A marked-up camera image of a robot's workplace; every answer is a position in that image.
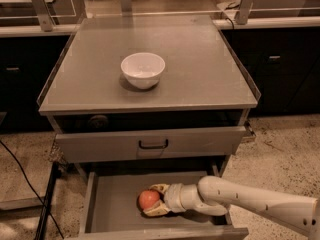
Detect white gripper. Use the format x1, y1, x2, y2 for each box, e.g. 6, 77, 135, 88
143, 183, 186, 217

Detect red apple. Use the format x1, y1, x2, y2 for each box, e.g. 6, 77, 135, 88
138, 190, 160, 210

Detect white ceramic bowl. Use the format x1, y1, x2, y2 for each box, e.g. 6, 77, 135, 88
121, 52, 166, 90

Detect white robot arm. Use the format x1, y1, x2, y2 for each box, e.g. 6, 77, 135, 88
138, 176, 320, 240

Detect open grey middle drawer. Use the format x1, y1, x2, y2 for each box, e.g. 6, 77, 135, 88
79, 157, 248, 240

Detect grey top drawer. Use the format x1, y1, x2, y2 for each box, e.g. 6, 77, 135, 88
56, 126, 245, 163

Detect grey metal drawer cabinet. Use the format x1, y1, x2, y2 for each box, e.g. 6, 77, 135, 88
39, 15, 260, 170

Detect black metal floor bar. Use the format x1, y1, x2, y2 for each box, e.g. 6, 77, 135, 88
34, 162, 59, 240

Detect dark counter cabinets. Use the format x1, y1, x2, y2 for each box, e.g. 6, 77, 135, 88
0, 27, 320, 131

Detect black drawer handle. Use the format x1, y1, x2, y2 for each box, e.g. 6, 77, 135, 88
138, 139, 169, 150

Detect black floor cable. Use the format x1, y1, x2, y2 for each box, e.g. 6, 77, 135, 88
0, 139, 65, 240

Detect right metal railing post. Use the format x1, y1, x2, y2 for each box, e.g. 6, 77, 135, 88
234, 0, 254, 25

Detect left metal railing post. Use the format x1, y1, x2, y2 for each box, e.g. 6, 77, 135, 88
31, 0, 53, 32

